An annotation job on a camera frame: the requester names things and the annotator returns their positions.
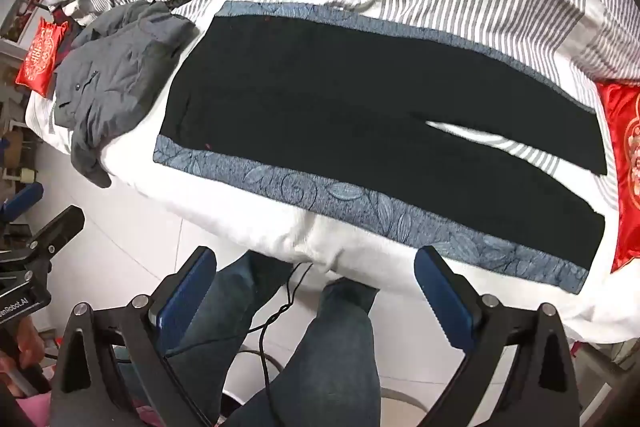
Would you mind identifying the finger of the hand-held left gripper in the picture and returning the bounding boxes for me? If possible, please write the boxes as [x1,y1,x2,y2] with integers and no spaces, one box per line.
[27,205,86,265]
[0,182,44,224]

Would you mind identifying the person's left hand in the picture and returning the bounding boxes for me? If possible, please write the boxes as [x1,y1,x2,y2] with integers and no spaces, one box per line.
[0,319,48,400]

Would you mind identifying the pink cloth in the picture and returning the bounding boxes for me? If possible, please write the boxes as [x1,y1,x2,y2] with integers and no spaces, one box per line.
[0,397,53,427]

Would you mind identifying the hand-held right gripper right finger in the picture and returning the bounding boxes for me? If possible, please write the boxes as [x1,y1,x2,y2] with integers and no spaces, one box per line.
[414,245,581,427]

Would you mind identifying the black cable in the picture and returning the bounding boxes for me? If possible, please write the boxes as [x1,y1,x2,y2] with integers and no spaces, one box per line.
[165,262,313,427]

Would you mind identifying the red embroidered cushion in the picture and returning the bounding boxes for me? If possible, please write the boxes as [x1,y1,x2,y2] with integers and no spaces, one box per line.
[595,79,640,275]
[15,18,68,98]

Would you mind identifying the grey jacket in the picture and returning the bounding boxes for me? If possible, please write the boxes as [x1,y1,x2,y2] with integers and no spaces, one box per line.
[52,1,201,188]

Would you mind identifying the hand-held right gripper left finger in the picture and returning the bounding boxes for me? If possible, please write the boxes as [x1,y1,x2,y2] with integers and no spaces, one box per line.
[50,246,221,427]

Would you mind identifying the blue leaf-patterned cloth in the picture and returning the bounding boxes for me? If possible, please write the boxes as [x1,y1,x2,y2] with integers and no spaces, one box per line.
[152,1,591,295]

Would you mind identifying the person's leg in jeans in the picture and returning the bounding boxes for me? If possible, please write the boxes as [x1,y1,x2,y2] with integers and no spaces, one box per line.
[117,252,293,427]
[225,279,383,427]

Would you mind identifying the person's right leg in jeans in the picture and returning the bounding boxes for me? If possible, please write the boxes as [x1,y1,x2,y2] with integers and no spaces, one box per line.
[225,279,383,427]

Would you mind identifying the black pants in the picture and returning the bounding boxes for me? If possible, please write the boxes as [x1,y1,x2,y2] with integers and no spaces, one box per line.
[160,14,608,270]

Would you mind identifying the person's left leg in jeans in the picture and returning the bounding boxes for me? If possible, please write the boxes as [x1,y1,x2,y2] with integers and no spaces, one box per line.
[117,252,293,427]

